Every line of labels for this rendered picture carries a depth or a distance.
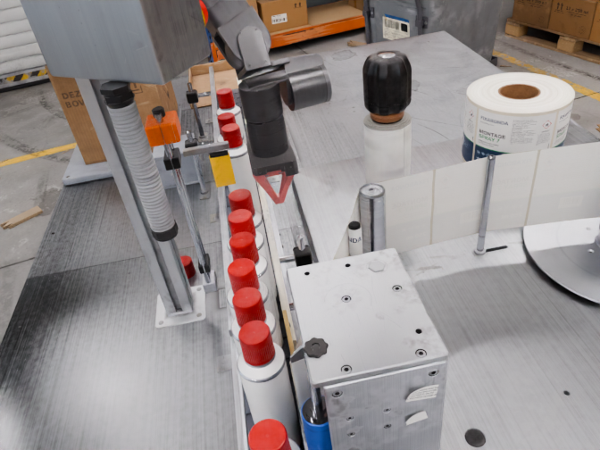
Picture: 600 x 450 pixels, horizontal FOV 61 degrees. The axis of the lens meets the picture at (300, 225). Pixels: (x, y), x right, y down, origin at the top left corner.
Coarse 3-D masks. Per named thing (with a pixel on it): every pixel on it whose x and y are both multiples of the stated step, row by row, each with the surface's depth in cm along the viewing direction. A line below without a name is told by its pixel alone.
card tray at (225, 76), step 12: (192, 72) 186; (204, 72) 187; (216, 72) 187; (228, 72) 185; (192, 84) 180; (204, 84) 179; (216, 84) 177; (228, 84) 176; (204, 96) 169; (192, 108) 163
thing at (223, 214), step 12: (216, 108) 128; (216, 120) 123; (216, 132) 117; (228, 228) 88; (228, 240) 84; (228, 252) 82; (228, 264) 79; (228, 276) 77; (228, 288) 75; (228, 312) 71; (228, 324) 69
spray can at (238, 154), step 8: (224, 128) 90; (232, 128) 90; (224, 136) 90; (232, 136) 90; (240, 136) 91; (232, 144) 90; (240, 144) 91; (232, 152) 91; (240, 152) 91; (232, 160) 91; (240, 160) 92; (248, 160) 93; (240, 168) 92; (248, 168) 94; (240, 176) 93; (248, 176) 94; (240, 184) 94; (248, 184) 95; (256, 192) 98; (256, 200) 98; (256, 208) 99
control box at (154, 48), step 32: (32, 0) 54; (64, 0) 52; (96, 0) 50; (128, 0) 49; (160, 0) 51; (192, 0) 55; (64, 32) 55; (96, 32) 53; (128, 32) 51; (160, 32) 51; (192, 32) 56; (64, 64) 58; (96, 64) 56; (128, 64) 54; (160, 64) 52; (192, 64) 57
